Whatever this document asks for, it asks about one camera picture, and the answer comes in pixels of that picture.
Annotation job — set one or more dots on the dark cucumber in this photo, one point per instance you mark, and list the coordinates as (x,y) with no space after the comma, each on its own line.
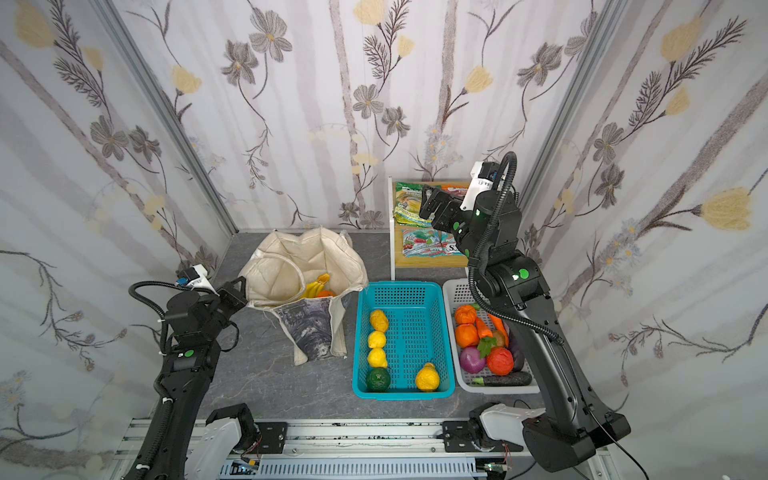
(513,379)

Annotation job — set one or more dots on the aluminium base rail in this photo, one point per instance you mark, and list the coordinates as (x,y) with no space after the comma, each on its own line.
(375,449)

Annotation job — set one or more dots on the purple eggplant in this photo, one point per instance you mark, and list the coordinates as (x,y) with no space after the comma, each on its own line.
(517,353)

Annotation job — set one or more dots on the yellow lemon top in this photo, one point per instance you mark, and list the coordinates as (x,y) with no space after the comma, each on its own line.
(379,321)

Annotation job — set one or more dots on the white wooden shelf rack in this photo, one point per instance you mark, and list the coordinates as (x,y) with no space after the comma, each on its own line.
(397,260)

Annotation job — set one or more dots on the orange persimmon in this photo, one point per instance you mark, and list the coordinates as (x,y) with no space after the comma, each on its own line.
(465,314)
(466,335)

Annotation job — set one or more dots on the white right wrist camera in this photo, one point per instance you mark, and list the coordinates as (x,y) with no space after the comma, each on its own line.
(482,175)

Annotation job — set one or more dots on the green snack bag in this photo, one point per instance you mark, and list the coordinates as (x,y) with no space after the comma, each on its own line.
(407,205)

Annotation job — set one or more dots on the red tomato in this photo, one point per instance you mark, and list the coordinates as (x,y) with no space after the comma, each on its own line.
(500,361)

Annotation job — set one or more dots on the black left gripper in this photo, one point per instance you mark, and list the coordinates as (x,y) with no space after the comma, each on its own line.
(225,298)

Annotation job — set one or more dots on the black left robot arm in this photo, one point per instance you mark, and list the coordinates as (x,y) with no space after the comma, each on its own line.
(191,320)

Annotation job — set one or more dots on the white plastic basket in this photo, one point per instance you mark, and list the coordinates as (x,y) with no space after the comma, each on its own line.
(456,293)

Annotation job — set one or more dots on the large yellow citrus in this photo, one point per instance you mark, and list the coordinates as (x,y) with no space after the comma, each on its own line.
(428,378)

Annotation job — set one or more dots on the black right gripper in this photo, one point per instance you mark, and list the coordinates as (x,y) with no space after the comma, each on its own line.
(444,212)

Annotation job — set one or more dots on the orange carrot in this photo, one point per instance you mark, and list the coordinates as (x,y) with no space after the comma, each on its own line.
(500,328)

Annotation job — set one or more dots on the purple onion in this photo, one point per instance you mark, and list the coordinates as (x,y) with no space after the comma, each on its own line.
(471,361)

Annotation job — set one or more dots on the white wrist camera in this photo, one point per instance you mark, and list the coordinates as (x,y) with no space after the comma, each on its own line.
(482,175)
(195,278)

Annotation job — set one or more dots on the red green candy bag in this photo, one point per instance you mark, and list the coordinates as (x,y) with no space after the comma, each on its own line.
(420,242)

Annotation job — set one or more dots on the orange snack bag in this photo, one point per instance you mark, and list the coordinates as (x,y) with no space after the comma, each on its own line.
(456,190)

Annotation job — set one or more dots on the orange persimmon upper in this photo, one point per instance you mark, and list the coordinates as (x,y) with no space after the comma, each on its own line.
(465,314)

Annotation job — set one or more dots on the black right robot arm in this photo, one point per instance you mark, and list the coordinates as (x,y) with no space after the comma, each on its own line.
(574,422)

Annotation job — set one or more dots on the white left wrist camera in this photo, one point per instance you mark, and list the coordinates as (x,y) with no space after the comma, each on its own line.
(195,278)

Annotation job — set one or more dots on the teal plastic basket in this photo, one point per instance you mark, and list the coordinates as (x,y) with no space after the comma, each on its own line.
(417,334)

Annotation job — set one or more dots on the Fox's candy bag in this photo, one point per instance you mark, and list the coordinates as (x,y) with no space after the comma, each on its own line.
(451,247)

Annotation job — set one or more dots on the yellow banana bunch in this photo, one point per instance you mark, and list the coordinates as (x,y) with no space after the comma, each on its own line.
(314,288)

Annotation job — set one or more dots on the green avocado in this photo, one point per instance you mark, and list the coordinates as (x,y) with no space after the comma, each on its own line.
(378,380)

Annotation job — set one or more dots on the cream canvas tote bag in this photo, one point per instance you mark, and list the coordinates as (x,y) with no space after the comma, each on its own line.
(277,274)

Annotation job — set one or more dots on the yellow lemon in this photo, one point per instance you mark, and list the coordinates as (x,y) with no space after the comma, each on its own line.
(379,321)
(376,340)
(376,358)

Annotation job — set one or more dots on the orange persimmon lower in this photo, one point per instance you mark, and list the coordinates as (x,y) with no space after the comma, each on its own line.
(466,335)

